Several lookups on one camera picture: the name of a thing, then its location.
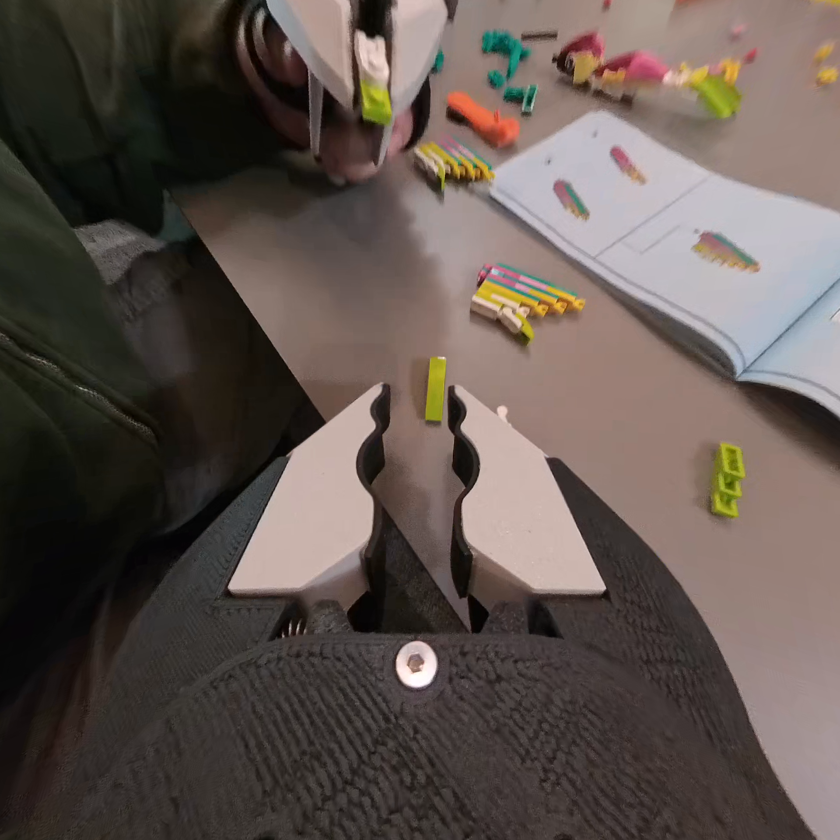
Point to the orange lego piece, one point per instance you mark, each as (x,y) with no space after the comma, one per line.
(485,121)

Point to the small lime white lego assembly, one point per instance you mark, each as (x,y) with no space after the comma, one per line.
(375,98)

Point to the small black lego piece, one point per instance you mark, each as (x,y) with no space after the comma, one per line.
(539,34)

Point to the lime lego brick cluster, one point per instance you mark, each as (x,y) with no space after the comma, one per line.
(718,95)

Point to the yellow lego brick cluster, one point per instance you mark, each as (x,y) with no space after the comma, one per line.
(827,62)

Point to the light blue instruction booklet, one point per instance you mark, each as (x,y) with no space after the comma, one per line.
(656,216)

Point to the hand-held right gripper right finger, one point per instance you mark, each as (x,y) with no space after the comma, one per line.
(525,525)

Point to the person's left forearm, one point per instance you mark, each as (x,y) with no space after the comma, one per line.
(131,79)

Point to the pink lego bird body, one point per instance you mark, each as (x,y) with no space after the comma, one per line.
(610,65)

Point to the white lego clip piece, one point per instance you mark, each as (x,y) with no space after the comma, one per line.
(503,413)

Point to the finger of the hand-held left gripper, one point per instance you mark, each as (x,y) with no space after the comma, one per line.
(315,33)
(420,39)

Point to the striped lego wing white bricks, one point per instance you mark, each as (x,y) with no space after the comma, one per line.
(525,295)

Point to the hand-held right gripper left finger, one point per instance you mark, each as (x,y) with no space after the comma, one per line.
(308,525)

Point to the lime lego tile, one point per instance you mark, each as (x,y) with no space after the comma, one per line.
(435,387)

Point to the lime stepped lego piece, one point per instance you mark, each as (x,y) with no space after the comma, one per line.
(727,479)

